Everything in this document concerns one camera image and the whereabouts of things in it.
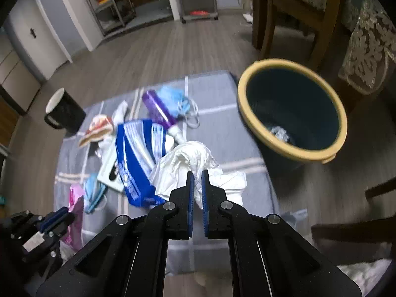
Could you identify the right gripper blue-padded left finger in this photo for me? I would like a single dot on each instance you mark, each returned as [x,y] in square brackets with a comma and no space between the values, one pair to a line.
[172,220]

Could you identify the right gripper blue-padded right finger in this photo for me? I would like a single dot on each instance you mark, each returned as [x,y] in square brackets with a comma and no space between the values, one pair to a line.
[224,219]

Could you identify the white tissue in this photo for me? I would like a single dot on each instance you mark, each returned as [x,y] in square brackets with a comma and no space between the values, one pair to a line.
[170,172]

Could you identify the light blue face mask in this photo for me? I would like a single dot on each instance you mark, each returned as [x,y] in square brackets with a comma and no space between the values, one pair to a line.
[180,106]
[94,191]

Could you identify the blue and white plastic bag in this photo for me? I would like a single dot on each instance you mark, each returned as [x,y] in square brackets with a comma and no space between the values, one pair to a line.
[140,144]

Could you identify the white textured paper towel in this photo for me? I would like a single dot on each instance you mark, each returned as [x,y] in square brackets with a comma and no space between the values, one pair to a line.
[118,116]

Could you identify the red and white snack wrapper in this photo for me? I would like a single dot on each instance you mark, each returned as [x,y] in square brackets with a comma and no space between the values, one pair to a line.
[100,126]

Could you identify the teal trash bin yellow rim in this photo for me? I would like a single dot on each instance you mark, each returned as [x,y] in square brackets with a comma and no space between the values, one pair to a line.
[292,110]

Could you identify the pink snack package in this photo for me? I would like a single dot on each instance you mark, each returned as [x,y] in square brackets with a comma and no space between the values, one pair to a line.
[73,237]

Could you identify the grey checked table cloth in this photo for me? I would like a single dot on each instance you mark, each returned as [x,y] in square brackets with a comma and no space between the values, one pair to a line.
[221,130]

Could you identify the white green medicine box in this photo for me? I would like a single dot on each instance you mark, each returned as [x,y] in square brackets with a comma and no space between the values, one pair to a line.
[109,173]

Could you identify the purple tube with white cap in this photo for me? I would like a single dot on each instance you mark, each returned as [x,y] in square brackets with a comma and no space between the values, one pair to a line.
[159,113]

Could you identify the black mug white inside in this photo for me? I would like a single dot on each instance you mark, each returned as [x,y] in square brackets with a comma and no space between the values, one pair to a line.
[63,112]

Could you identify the beige fluffy cushion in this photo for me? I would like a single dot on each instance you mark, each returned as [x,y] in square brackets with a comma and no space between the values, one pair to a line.
[366,275]

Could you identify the white power strip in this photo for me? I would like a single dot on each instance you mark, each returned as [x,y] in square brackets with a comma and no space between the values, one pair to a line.
[248,18]

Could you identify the wooden chair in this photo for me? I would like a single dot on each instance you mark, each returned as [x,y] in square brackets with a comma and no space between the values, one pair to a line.
[324,23]

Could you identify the lace patterned tablecloth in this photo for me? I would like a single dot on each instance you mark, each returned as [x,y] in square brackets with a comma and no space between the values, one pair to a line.
[370,55]

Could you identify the white door with black handle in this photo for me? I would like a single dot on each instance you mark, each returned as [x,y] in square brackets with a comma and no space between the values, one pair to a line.
[36,29]

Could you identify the metal wire shelf rack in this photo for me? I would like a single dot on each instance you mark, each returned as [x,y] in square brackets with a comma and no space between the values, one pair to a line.
[112,14]

